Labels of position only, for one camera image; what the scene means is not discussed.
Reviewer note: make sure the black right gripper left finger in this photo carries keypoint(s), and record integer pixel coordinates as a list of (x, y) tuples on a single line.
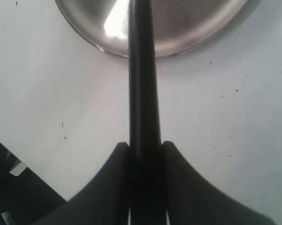
[(103, 201)]

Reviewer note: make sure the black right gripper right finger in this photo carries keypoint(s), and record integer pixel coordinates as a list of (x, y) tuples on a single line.
[(192, 200)]

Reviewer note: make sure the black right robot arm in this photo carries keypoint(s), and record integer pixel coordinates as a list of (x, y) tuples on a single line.
[(27, 198)]

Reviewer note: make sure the round stainless steel plate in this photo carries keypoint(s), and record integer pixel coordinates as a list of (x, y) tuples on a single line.
[(179, 25)]

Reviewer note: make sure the black handled knife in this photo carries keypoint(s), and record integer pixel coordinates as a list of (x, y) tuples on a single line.
[(143, 93)]

